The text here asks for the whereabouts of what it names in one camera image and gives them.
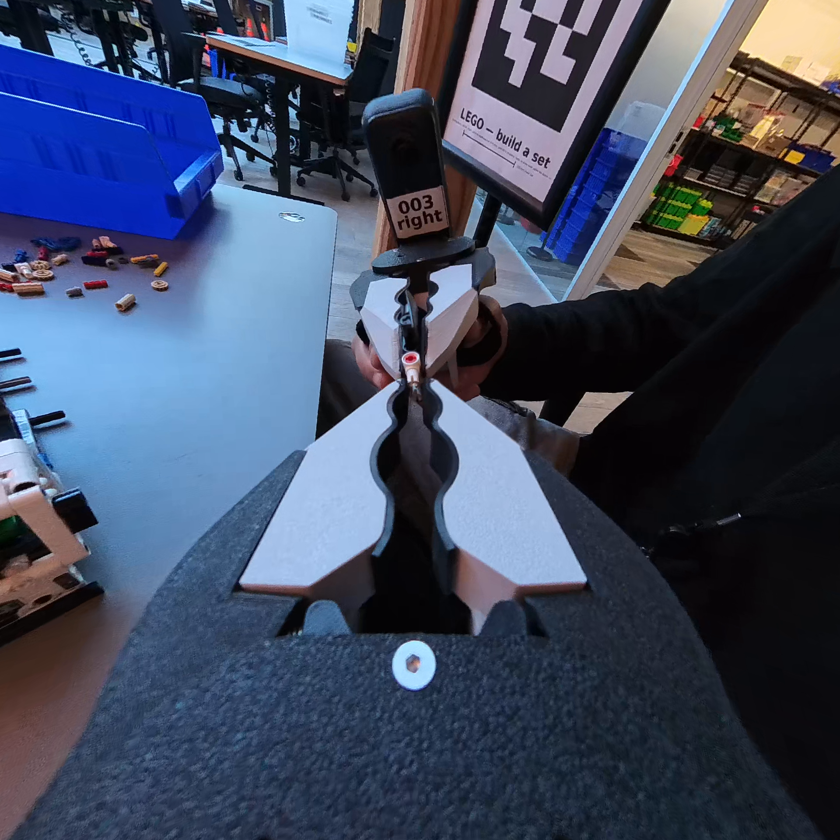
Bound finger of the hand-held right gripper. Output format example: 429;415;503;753
419;264;480;389
360;279;411;382

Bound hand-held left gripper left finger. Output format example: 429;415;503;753
238;382;404;631

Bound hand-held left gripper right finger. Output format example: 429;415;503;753
425;382;589;635

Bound lego truck chassis model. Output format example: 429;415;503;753
0;346;106;647

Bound person's right forearm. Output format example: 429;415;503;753
481;167;840;473

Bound pile of small lego pieces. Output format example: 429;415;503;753
0;233;173;314

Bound person's right hand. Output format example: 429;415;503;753
351;295;511;403

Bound black office chair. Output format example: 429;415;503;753
177;66;277;181
295;29;395;201

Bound black framed marker sign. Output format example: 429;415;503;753
436;0;672;250

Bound white paper sign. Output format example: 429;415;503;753
283;0;361;67

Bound background desk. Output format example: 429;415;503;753
205;33;355;198

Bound stack of blue bins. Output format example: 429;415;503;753
541;128;651;265

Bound storage shelves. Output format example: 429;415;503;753
640;52;840;250

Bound blue plastic bin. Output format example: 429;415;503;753
0;91;225;240
0;42;221;172

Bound wooden post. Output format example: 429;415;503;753
371;0;480;260

